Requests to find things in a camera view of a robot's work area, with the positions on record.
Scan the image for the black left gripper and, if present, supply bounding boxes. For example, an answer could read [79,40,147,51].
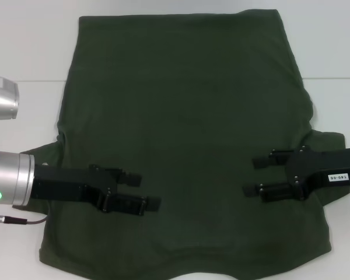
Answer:
[31,164,162,216]

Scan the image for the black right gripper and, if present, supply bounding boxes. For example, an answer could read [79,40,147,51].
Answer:
[242,145,350,203]

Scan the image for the dark green t-shirt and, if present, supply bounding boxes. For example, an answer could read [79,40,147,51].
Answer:
[12,8,347,280]

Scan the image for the left arm cable with plug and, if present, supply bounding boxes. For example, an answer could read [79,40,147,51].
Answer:
[0,203,50,228]

